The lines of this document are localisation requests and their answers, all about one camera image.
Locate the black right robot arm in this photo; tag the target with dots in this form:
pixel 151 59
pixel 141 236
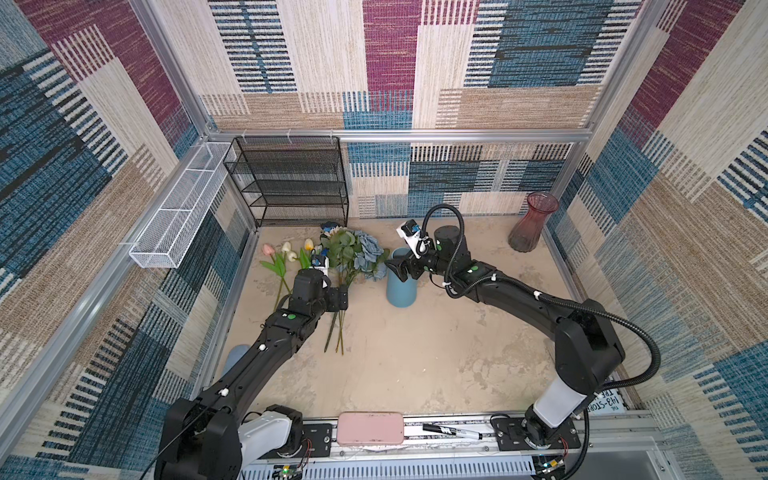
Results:
pixel 587 348

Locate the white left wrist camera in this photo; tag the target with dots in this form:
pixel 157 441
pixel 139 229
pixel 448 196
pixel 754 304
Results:
pixel 319 260

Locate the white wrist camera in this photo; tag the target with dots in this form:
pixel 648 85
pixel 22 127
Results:
pixel 417 240
pixel 319 260

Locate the tulip bunch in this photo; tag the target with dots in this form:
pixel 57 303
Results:
pixel 277 260

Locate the dark red glass vase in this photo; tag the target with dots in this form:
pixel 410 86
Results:
pixel 526 233

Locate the white wire mesh basket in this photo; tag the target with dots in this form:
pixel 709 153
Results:
pixel 171 230

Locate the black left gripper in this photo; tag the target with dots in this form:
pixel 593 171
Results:
pixel 337 297

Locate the black mesh shelf rack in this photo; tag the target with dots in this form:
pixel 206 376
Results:
pixel 290 180

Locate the blue rose bouquet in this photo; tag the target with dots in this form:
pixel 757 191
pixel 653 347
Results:
pixel 354 254

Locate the pink case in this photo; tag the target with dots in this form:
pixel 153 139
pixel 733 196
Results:
pixel 370 428

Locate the grey blue glasses case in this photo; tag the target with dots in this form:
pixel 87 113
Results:
pixel 234 355

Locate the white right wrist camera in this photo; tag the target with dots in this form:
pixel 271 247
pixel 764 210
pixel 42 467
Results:
pixel 417 240

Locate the light blue ceramic vase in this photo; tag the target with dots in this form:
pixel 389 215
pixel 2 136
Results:
pixel 401 294

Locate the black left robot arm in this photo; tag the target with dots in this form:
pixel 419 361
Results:
pixel 209 436

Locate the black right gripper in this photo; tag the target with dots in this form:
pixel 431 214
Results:
pixel 398 266

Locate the black marker pen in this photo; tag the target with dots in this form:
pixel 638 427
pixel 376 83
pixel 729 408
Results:
pixel 451 431

